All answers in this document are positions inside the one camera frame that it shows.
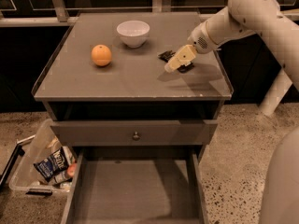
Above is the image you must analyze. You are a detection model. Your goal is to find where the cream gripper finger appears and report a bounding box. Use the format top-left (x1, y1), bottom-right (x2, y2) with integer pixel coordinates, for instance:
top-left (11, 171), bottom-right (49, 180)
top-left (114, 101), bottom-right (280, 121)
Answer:
top-left (164, 58), bottom-right (182, 73)

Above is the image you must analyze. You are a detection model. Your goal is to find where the grey drawer cabinet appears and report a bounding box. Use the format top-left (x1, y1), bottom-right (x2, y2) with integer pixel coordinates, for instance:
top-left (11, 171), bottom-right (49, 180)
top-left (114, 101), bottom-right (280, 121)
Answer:
top-left (31, 10), bottom-right (235, 224)

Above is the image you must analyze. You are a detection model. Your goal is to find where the white diagonal post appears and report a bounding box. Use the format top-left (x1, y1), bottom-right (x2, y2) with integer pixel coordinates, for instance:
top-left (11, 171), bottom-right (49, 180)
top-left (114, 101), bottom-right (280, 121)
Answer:
top-left (259, 69), bottom-right (292, 116)

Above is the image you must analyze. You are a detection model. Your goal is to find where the black rxbar chocolate wrapper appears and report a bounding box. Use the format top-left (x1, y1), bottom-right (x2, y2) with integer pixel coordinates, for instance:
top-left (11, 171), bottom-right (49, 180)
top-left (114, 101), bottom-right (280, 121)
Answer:
top-left (158, 50), bottom-right (194, 73)

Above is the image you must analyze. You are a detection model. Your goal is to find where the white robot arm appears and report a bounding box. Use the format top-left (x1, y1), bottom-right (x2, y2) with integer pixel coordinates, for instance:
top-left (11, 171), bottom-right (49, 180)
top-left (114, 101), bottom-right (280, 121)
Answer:
top-left (164, 0), bottom-right (299, 224)

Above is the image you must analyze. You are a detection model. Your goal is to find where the open grey middle drawer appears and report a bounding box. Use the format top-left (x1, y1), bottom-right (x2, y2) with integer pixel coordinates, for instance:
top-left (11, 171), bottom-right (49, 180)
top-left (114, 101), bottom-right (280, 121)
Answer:
top-left (61, 147), bottom-right (208, 224)

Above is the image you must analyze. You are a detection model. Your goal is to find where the orange fruit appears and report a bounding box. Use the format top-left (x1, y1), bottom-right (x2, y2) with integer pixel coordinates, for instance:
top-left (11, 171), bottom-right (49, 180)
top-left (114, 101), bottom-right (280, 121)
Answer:
top-left (91, 45), bottom-right (112, 66)

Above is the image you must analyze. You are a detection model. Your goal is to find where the grey top drawer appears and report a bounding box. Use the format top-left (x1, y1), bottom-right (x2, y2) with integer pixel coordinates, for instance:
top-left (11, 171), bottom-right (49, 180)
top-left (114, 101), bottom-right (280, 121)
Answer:
top-left (51, 119), bottom-right (217, 147)

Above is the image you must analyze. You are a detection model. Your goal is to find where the metal window railing frame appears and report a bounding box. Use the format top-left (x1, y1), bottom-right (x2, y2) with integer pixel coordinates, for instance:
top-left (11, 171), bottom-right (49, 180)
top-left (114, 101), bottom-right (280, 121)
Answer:
top-left (0, 0), bottom-right (299, 28)

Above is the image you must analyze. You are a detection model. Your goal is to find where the white ceramic bowl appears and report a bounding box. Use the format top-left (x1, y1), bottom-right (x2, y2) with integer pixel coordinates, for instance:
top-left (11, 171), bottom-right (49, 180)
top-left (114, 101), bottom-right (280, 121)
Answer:
top-left (117, 21), bottom-right (150, 48)

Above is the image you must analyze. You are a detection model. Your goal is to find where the blue kettle chips bag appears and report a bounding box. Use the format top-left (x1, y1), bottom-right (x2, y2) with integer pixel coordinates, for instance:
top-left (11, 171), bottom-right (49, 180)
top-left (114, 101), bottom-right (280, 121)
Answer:
top-left (34, 147), bottom-right (70, 181)

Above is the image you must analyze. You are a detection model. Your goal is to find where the clear plastic bin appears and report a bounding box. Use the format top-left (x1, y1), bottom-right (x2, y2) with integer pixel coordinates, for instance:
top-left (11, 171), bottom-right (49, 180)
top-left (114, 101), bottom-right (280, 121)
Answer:
top-left (9, 119), bottom-right (77, 193)

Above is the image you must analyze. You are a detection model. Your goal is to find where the round metal drawer knob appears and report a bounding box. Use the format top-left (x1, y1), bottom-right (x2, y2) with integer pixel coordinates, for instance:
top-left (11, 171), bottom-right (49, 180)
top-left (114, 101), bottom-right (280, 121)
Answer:
top-left (132, 132), bottom-right (140, 141)

